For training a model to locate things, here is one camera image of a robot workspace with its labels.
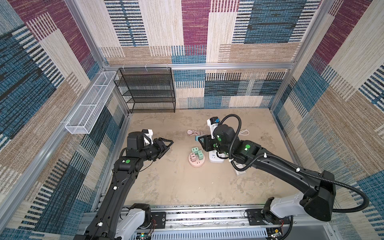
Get aluminium mounting rail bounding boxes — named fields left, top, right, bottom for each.
left=132, top=205, right=341, bottom=240

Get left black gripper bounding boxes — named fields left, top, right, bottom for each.
left=139, top=137, right=173, bottom=163

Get black corrugated cable hose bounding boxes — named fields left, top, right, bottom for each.
left=217, top=113, right=370, bottom=240

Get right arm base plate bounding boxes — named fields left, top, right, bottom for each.
left=244, top=208, right=291, bottom=226

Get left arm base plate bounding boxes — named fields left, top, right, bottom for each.
left=139, top=212, right=167, bottom=231

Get black wire mesh shelf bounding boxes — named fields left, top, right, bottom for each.
left=115, top=67, right=176, bottom=114

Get pink round power strip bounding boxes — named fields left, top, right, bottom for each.
left=188, top=155, right=206, bottom=168

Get white square wall adapter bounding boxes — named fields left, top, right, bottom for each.
left=235, top=164, right=246, bottom=176

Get white square power strip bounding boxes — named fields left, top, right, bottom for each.
left=209, top=151, right=226, bottom=164

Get pink plug adapter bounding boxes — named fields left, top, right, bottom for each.
left=189, top=153, right=197, bottom=163

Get green plug adapter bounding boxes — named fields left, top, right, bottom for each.
left=197, top=151, right=204, bottom=160
left=192, top=147, right=199, bottom=155

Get white wire mesh basket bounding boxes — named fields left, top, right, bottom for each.
left=65, top=72, right=117, bottom=135

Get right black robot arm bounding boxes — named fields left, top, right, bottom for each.
left=198, top=125, right=336, bottom=223

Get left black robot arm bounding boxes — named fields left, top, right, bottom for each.
left=74, top=130, right=174, bottom=240

